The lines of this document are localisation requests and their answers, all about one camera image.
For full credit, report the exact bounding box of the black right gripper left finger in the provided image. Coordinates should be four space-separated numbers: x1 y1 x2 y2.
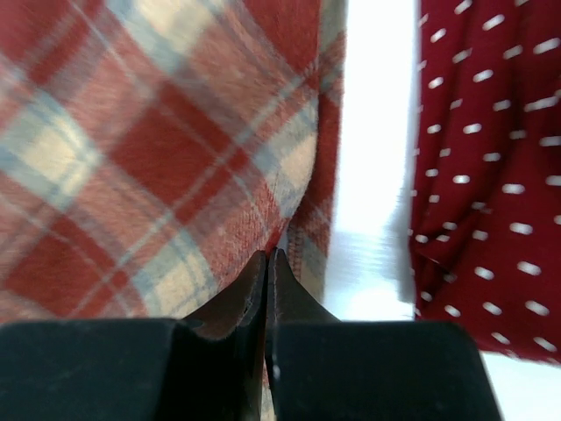
1 252 266 420

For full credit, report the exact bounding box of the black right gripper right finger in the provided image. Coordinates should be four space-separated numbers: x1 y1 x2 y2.
265 249 501 420

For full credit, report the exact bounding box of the red polka dot skirt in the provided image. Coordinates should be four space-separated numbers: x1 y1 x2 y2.
409 1 560 365

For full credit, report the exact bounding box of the red patterned skirt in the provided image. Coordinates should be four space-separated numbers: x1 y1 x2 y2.
1 1 348 323

